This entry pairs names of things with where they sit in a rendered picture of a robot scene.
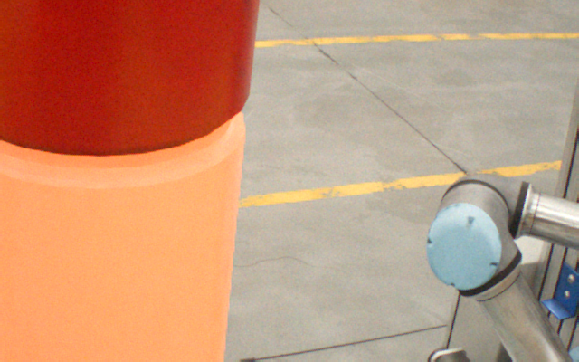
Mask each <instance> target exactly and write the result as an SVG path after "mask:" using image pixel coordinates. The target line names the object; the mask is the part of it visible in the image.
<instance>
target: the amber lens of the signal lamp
mask: <svg viewBox="0 0 579 362"><path fill-rule="evenodd" d="M244 141H245V126H244V121H243V115H242V113H241V112H240V113H238V115H237V116H235V117H233V118H232V119H230V120H229V121H227V122H226V123H224V124H223V125H222V126H221V127H219V128H218V129H216V130H214V131H213V132H212V133H209V134H208V136H206V137H203V138H199V139H197V140H195V141H192V142H189V143H187V144H184V145H182V146H180V147H175V148H166V149H161V150H156V151H151V152H147V153H141V155H126V156H113V157H89V156H72V155H59V154H53V153H49V152H44V151H39V150H34V149H29V148H22V147H19V146H16V145H14V144H11V143H8V142H6V141H4V142H3V141H1V140H0V362H223V359H224V351H225V341H226V336H225V332H226V324H227V315H228V306H229V297H230V288H231V278H232V270H233V252H234V243H235V234H236V224H237V215H238V206H239V196H240V187H241V177H242V159H243V151H244Z"/></svg>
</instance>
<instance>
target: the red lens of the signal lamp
mask: <svg viewBox="0 0 579 362"><path fill-rule="evenodd" d="M259 4H260V0H0V140H1V141H3V142H4V141H6V142H8V143H11V144H14V145H16V146H19V147H22V148H29V149H34V150H39V151H44V152H49V153H53V154H59V155H72V156H89V157H113V156H126V155H141V153H147V152H151V151H156V150H161V149H166V148H175V147H180V146H182V145H184V144H187V143H189V142H192V141H195V140H197V139H199V138H203V137H206V136H208V134H209V133H212V132H213V131H214V130H216V129H218V128H219V127H221V126H222V125H223V124H224V123H226V122H227V121H229V120H230V119H232V118H233V117H235V116H237V115H238V113H240V112H241V111H242V108H243V106H244V104H245V102H246V101H247V99H248V98H249V95H250V85H251V76H252V67H253V58H254V49H255V40H256V31H257V22H258V12H259Z"/></svg>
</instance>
